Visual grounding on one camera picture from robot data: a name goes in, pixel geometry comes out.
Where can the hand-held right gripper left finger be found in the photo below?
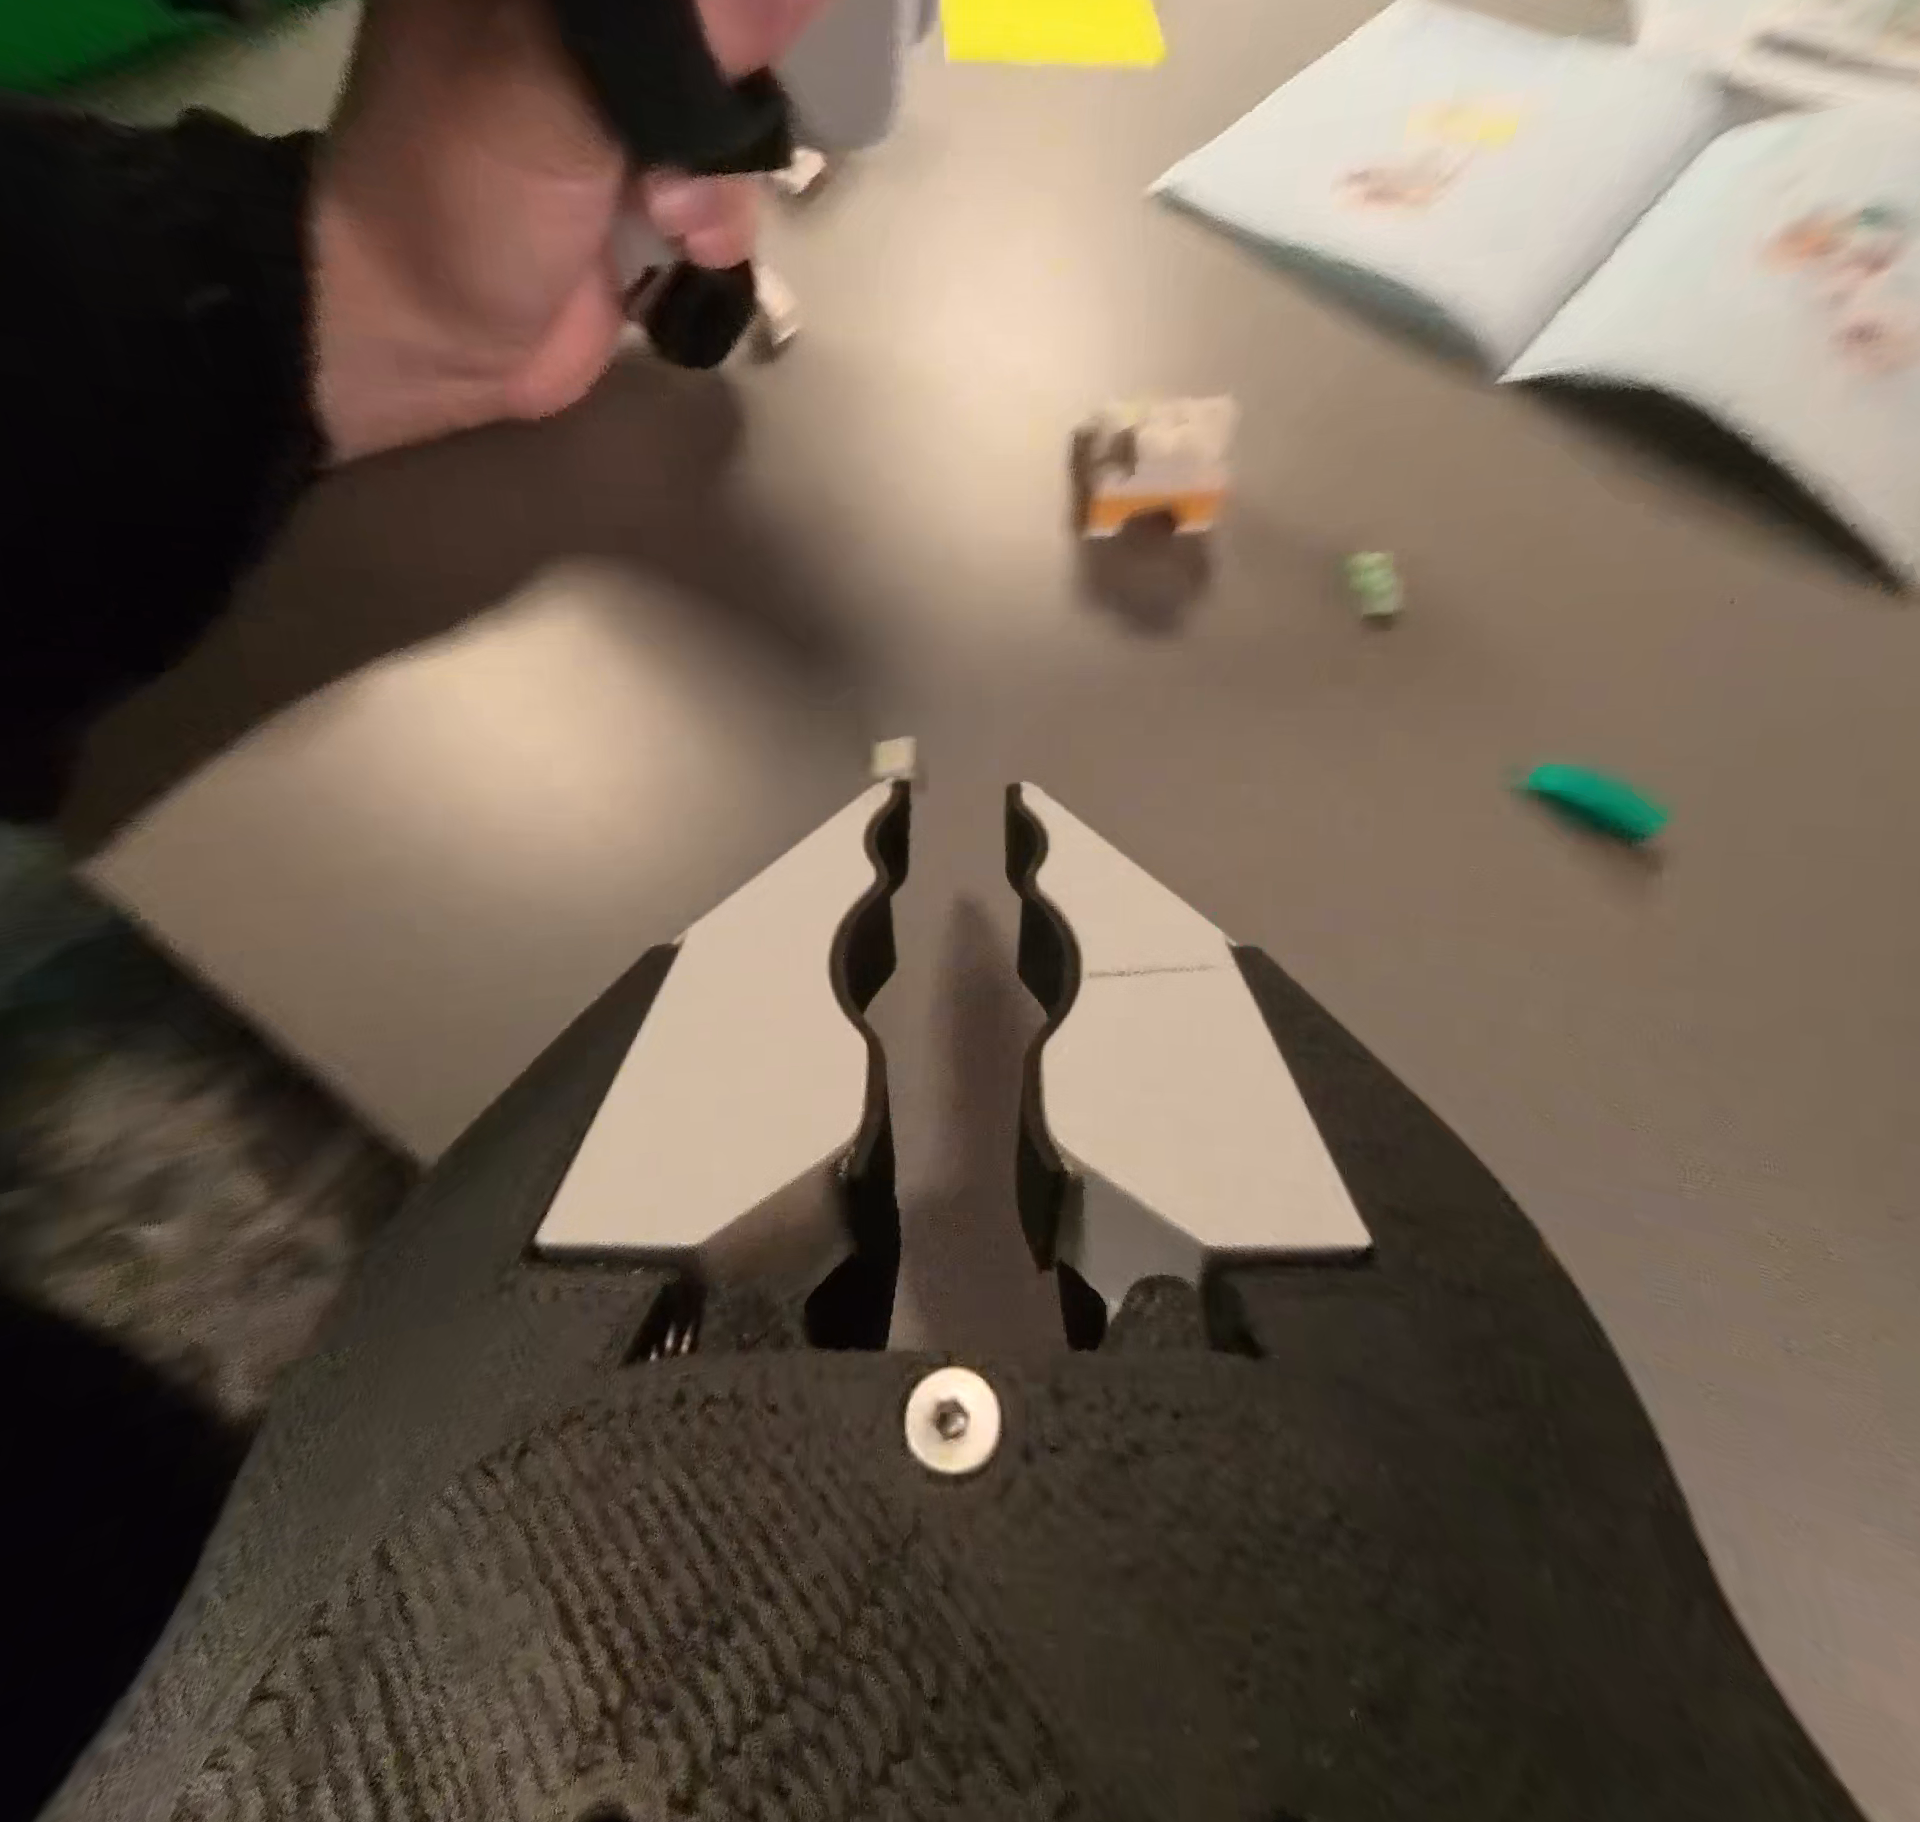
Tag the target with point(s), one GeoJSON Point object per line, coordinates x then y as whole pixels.
{"type": "Point", "coordinates": [719, 1072]}

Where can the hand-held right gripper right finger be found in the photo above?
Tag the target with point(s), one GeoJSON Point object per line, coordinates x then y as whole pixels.
{"type": "Point", "coordinates": [1186, 1103]}

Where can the small grey lego piece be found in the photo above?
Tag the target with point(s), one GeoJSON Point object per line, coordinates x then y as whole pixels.
{"type": "Point", "coordinates": [895, 760]}

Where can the person's left forearm black sleeve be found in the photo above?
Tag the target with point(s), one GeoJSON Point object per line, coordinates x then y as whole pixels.
{"type": "Point", "coordinates": [137, 425]}

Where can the green curved lego piece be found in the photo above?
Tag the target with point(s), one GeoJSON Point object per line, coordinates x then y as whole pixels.
{"type": "Point", "coordinates": [1601, 800]}

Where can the small green ribbed lego piece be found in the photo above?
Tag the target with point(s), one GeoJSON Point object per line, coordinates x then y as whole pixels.
{"type": "Point", "coordinates": [1374, 585]}

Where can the partly built lego model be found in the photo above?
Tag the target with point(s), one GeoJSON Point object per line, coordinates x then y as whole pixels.
{"type": "Point", "coordinates": [1154, 471]}

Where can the open lego instruction booklet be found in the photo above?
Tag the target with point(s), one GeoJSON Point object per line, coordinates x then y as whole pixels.
{"type": "Point", "coordinates": [1500, 190]}

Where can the person's left hand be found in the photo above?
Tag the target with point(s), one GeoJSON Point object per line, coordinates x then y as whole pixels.
{"type": "Point", "coordinates": [480, 249]}

